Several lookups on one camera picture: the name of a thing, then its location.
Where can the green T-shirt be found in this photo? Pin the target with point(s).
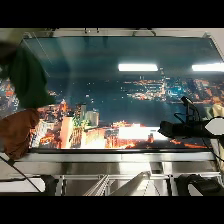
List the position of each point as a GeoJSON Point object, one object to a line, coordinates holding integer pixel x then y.
{"type": "Point", "coordinates": [28, 80]}

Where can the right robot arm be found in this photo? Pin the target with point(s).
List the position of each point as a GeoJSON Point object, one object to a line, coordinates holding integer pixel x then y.
{"type": "Point", "coordinates": [193, 128]}

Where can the brown garment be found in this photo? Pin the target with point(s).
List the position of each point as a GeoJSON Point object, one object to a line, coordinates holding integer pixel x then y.
{"type": "Point", "coordinates": [16, 133]}

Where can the cream garment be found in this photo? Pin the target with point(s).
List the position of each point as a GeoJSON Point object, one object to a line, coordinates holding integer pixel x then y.
{"type": "Point", "coordinates": [218, 110]}

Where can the silver frame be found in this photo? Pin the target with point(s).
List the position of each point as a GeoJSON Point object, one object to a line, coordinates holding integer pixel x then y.
{"type": "Point", "coordinates": [100, 157]}

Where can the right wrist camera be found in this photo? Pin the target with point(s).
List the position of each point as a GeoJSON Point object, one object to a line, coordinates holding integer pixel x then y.
{"type": "Point", "coordinates": [186, 101]}

